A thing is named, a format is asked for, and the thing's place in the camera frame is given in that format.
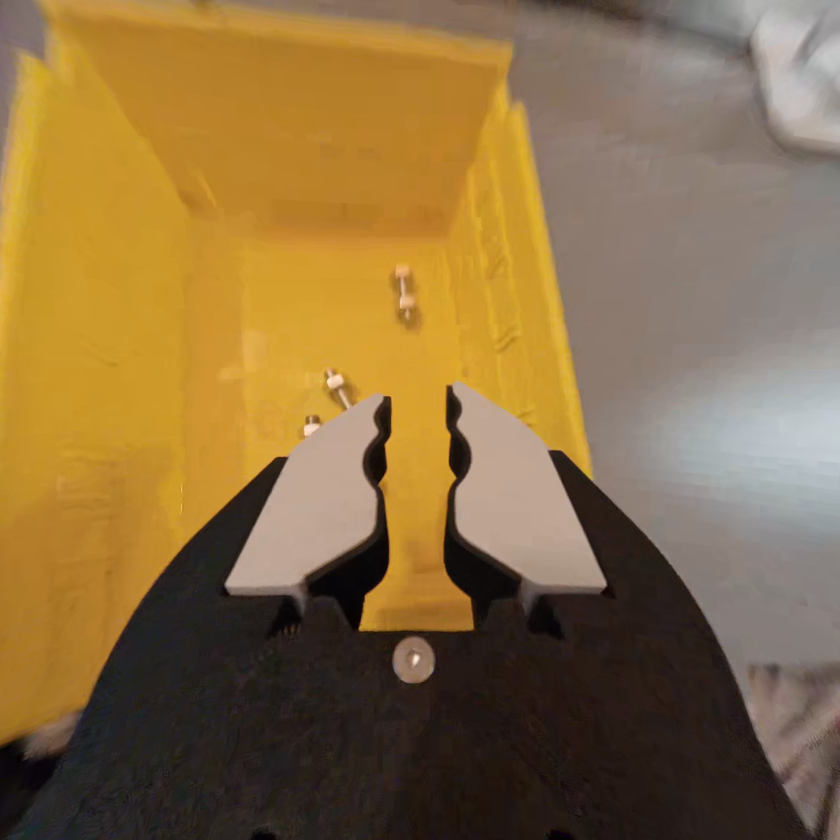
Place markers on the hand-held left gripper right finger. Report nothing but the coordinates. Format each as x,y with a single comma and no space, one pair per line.
518,512

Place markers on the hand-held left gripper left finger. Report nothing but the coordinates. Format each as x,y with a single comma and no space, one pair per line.
315,512

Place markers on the metal bolt with white nuts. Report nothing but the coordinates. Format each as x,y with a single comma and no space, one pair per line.
312,425
338,388
404,295

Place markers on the yellow plastic box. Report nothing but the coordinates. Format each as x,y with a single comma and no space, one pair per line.
131,394

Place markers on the light desk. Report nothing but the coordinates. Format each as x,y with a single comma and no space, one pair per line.
689,295

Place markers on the patterned fabric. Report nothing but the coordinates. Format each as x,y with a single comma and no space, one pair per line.
800,741

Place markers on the white cloth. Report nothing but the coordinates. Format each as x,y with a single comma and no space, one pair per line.
800,79

